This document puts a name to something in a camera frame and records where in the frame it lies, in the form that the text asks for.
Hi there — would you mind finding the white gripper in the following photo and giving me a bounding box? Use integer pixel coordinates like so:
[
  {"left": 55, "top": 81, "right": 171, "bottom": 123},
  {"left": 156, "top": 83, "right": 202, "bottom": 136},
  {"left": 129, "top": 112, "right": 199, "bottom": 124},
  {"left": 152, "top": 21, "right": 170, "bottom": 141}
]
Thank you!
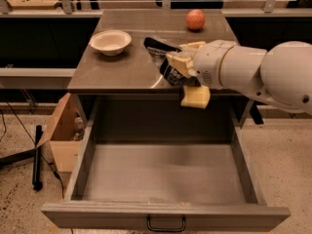
[{"left": 166, "top": 40, "right": 237, "bottom": 90}]

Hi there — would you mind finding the blue chip bag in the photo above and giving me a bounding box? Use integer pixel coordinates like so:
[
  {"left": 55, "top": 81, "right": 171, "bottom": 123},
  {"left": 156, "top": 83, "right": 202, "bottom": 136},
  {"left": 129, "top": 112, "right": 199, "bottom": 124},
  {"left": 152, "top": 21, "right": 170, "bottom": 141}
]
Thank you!
[{"left": 143, "top": 37, "right": 200, "bottom": 86}]

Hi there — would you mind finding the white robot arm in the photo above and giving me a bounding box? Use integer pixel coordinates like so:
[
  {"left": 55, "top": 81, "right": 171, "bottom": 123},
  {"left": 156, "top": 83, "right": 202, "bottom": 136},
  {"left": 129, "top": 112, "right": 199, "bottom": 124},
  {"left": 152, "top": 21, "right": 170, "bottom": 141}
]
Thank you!
[{"left": 165, "top": 40, "right": 312, "bottom": 115}]

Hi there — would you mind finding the grey cabinet with top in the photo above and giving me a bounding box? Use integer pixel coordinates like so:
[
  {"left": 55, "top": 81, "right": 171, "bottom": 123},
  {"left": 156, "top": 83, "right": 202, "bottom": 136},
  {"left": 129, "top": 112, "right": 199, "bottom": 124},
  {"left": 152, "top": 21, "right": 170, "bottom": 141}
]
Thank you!
[{"left": 67, "top": 9, "right": 265, "bottom": 129}]

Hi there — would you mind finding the open grey top drawer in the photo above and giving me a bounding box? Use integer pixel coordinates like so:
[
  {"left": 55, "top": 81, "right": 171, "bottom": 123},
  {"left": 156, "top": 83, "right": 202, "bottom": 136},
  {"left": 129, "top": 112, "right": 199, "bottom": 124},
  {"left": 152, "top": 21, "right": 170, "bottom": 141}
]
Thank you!
[{"left": 42, "top": 111, "right": 290, "bottom": 232}]

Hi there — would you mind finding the red apple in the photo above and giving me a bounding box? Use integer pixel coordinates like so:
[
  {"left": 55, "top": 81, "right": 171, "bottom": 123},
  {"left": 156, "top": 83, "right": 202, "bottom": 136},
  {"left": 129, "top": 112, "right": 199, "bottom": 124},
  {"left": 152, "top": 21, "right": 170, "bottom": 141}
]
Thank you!
[{"left": 185, "top": 10, "right": 206, "bottom": 30}]

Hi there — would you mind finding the yellow sponge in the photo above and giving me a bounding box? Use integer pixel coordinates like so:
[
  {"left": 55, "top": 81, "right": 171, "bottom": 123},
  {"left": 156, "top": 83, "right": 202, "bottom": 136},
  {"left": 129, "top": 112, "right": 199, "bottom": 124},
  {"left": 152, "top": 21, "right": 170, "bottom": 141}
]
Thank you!
[{"left": 180, "top": 86, "right": 211, "bottom": 109}]

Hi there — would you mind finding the white bowl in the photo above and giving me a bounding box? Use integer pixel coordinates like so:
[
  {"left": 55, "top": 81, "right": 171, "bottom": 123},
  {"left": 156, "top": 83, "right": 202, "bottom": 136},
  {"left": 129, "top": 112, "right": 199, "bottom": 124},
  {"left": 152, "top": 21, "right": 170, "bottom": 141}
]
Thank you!
[{"left": 89, "top": 30, "right": 132, "bottom": 57}]

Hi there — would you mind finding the cardboard box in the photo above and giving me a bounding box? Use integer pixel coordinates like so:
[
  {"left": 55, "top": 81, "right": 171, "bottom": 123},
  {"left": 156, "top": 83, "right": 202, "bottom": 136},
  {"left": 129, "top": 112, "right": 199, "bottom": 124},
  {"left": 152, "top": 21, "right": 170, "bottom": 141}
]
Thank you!
[{"left": 37, "top": 93, "right": 87, "bottom": 172}]

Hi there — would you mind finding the black stand leg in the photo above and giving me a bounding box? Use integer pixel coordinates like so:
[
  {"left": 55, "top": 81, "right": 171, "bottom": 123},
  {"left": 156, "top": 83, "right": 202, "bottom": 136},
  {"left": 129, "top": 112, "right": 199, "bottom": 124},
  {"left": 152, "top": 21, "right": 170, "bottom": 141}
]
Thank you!
[{"left": 0, "top": 124, "right": 45, "bottom": 191}]

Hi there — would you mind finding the black drawer handle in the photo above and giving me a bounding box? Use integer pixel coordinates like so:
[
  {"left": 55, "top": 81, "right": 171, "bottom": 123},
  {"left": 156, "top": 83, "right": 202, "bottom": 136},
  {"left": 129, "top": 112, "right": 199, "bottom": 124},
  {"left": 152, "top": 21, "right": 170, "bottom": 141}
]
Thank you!
[{"left": 146, "top": 215, "right": 186, "bottom": 233}]

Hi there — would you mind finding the black cable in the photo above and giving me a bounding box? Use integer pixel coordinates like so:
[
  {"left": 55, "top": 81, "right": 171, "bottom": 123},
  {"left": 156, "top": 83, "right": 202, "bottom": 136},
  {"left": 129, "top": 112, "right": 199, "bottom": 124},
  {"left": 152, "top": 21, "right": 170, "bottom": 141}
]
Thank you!
[{"left": 0, "top": 100, "right": 66, "bottom": 200}]

